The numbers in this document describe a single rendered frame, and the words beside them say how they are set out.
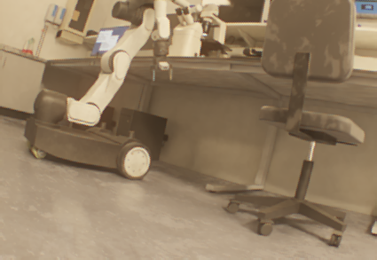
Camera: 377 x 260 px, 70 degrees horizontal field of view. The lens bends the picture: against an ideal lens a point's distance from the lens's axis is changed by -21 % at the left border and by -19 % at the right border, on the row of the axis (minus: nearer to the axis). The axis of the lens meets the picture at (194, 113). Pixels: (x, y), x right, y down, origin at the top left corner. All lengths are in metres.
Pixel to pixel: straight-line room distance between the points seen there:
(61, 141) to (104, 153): 0.25
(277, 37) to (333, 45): 0.26
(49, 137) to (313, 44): 1.26
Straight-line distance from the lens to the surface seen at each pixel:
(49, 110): 1.68
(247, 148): 2.60
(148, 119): 2.83
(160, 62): 1.76
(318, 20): 1.25
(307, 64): 1.19
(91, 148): 1.63
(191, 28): 2.16
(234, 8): 2.90
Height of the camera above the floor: 0.31
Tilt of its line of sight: 4 degrees up
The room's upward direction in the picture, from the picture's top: 13 degrees clockwise
